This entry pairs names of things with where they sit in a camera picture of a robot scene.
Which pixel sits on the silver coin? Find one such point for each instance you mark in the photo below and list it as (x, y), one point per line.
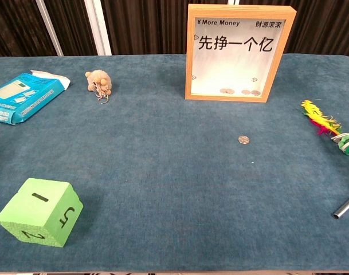
(243, 139)

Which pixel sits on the teal tablecloth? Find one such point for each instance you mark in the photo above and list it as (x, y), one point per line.
(162, 172)

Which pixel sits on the dark pleated curtain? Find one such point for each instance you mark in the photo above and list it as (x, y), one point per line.
(148, 25)

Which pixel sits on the colourful feather shuttlecock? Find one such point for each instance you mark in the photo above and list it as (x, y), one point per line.
(320, 117)

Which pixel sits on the blue cardboard box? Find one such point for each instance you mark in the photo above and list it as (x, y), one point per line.
(28, 97)

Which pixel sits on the green foam number cube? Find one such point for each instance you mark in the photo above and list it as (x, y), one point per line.
(33, 209)

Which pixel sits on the metal tube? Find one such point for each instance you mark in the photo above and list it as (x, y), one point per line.
(346, 207)

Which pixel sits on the wooden coin box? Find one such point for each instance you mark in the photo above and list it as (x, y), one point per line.
(237, 97)

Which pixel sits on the white frame post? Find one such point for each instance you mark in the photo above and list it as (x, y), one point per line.
(98, 28)

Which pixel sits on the thin grey frame post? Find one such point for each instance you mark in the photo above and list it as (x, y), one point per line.
(50, 28)

